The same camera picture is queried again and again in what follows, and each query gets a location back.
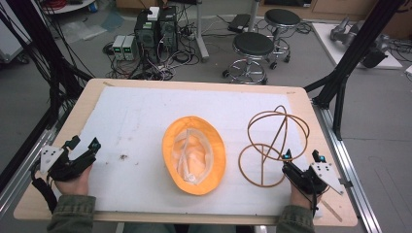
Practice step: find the white foam mat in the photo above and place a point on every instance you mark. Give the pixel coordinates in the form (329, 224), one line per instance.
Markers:
(136, 129)

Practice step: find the white floor board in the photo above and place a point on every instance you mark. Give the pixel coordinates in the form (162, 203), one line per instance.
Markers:
(327, 42)

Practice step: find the clear plastic sheet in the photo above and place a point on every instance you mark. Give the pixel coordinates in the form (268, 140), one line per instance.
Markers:
(82, 30)

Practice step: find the grey metal table leg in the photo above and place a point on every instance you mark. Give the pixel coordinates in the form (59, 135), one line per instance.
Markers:
(201, 35)

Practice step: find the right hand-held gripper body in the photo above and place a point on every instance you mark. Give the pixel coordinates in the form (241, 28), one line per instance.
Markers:
(311, 178)

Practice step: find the aluminium rail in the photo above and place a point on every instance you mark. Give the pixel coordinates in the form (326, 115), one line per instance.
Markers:
(22, 168)
(350, 168)

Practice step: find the person's left hand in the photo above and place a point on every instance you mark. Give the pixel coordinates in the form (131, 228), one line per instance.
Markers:
(75, 183)

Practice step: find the orange bucket hat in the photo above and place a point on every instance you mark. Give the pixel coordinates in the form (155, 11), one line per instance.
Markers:
(194, 158)

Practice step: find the white round table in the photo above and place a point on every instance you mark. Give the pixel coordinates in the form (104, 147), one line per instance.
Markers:
(69, 6)

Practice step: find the grey power supply unit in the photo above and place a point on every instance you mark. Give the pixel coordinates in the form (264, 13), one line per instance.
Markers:
(118, 48)
(130, 48)

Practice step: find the silver stand pole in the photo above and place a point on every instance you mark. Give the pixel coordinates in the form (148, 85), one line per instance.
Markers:
(254, 14)

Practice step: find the black computer tower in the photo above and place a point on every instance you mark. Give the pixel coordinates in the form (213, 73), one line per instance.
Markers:
(168, 29)
(146, 37)

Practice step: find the white box on computer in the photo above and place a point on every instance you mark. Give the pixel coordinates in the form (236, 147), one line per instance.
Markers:
(153, 13)

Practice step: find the black flat device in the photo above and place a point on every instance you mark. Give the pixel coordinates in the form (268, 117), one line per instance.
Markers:
(239, 23)

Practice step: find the person's right hand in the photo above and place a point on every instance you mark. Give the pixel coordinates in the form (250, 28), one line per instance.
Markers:
(298, 198)

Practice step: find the black metal frame post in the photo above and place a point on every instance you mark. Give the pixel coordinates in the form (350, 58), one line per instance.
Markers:
(42, 48)
(359, 45)

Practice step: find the black round stool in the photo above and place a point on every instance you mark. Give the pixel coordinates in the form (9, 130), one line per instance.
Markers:
(282, 17)
(253, 45)

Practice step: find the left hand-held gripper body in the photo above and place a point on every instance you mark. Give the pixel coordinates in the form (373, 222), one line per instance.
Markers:
(61, 166)

